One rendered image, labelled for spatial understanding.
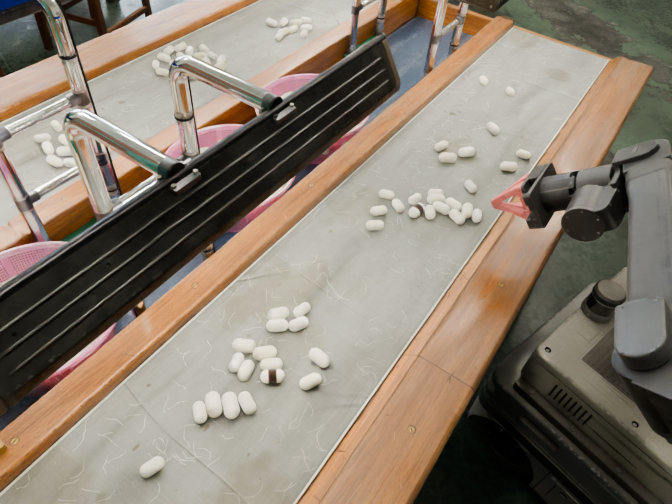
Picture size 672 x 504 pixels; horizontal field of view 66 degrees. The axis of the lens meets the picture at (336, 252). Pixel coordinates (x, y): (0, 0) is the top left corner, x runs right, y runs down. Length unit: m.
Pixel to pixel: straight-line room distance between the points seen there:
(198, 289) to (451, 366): 0.41
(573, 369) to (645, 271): 0.67
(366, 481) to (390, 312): 0.28
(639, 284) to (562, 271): 1.53
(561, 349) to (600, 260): 1.01
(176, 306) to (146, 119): 0.55
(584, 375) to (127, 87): 1.23
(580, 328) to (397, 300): 0.56
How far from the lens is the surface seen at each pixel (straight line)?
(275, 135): 0.59
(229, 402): 0.76
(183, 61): 0.68
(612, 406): 1.25
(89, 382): 0.81
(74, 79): 0.93
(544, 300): 2.00
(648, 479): 1.31
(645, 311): 0.52
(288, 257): 0.93
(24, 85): 1.42
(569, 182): 0.86
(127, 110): 1.31
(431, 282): 0.93
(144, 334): 0.83
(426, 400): 0.77
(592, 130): 1.39
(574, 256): 2.21
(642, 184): 0.76
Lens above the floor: 1.44
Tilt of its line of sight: 48 degrees down
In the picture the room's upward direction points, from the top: 6 degrees clockwise
